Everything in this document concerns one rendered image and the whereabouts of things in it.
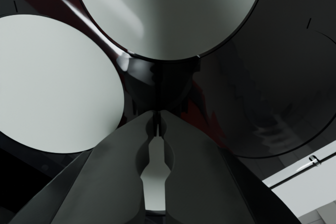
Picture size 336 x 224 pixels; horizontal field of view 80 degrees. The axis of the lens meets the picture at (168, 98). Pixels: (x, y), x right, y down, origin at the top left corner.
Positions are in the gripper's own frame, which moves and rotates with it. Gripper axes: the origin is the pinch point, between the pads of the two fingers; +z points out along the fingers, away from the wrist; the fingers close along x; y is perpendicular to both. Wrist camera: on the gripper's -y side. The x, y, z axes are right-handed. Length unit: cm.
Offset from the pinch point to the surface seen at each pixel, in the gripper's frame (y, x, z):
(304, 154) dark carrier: 5.0, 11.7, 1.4
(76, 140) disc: 3.1, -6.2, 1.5
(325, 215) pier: 149, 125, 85
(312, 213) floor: 157, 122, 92
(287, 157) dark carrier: 5.4, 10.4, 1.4
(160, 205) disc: 10.8, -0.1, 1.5
